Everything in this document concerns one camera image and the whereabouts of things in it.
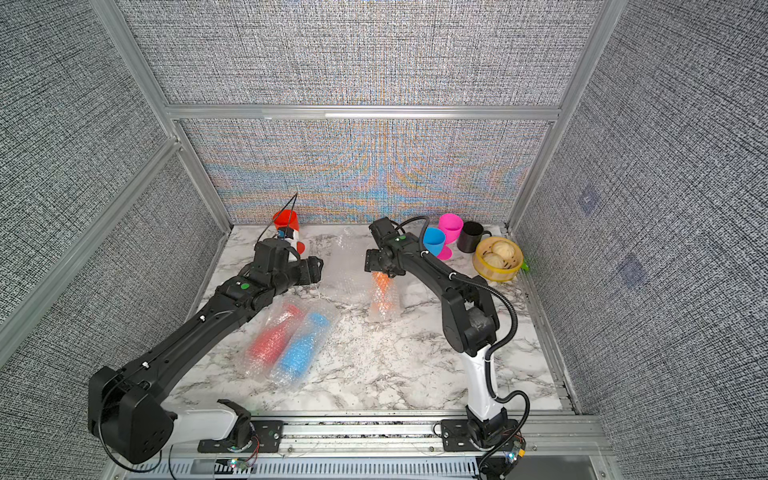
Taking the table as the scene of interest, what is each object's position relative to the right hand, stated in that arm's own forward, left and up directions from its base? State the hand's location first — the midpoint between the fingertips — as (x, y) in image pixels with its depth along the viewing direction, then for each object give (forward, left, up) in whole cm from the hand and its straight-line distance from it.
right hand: (379, 256), depth 94 cm
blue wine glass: (-28, +20, -4) cm, 35 cm away
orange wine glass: (-17, -2, 0) cm, 17 cm away
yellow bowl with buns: (+4, -40, -7) cm, 41 cm away
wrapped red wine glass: (-24, +30, -4) cm, 38 cm away
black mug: (+13, -32, -5) cm, 35 cm away
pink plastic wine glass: (+12, -24, +2) cm, 27 cm away
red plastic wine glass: (+12, +30, +5) cm, 33 cm away
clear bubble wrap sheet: (0, +12, -11) cm, 16 cm away
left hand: (-9, +17, +11) cm, 22 cm away
